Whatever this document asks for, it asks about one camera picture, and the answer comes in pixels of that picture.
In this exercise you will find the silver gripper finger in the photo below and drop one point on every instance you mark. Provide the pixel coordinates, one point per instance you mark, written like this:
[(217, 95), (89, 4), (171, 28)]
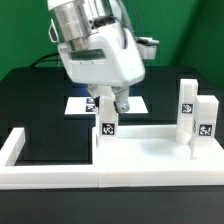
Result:
[(94, 90), (121, 100)]

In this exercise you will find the white desk top tray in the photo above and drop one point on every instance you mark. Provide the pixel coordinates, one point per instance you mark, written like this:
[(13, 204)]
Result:
[(150, 146)]

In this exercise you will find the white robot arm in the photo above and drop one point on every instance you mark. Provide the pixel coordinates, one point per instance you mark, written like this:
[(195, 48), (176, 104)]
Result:
[(75, 20)]

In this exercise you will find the white U-shaped obstacle fence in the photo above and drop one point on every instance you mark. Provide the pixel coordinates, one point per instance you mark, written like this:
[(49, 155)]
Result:
[(13, 176)]

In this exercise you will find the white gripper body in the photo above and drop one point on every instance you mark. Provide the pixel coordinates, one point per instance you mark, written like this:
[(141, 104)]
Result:
[(113, 58)]

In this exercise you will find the fiducial marker base sheet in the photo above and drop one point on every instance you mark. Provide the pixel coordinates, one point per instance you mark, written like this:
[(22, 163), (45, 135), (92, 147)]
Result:
[(86, 106)]

